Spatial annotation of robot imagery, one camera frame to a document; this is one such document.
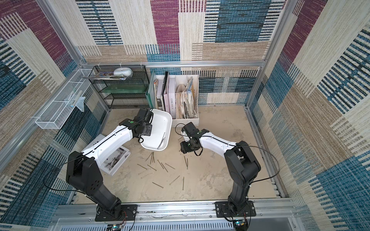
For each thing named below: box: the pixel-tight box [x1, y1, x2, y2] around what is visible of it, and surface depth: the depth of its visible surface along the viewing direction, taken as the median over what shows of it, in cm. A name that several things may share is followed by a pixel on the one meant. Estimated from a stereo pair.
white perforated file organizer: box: [155, 74, 200, 128], surface depth 103 cm
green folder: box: [145, 70, 157, 109], surface depth 90 cm
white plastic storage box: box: [140, 108, 173, 152], surface depth 94 cm
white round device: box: [113, 66, 133, 77], surface depth 91 cm
